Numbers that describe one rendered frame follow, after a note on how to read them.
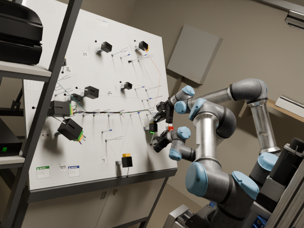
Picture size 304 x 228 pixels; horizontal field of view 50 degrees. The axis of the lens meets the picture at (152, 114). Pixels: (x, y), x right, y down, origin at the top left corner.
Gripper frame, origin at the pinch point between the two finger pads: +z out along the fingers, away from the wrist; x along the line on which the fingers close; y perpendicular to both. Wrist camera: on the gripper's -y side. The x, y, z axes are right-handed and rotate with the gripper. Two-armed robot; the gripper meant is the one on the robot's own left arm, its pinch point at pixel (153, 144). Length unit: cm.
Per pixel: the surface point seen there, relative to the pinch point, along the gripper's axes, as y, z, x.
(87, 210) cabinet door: -57, 12, -2
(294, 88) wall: 175, 16, -70
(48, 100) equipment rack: -54, -53, 58
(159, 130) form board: 17.6, 12.4, 0.8
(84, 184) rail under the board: -54, -10, 15
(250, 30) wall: 198, 36, 1
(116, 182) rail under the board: -36.4, 0.0, 0.3
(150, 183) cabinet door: -9.5, 23.1, -24.1
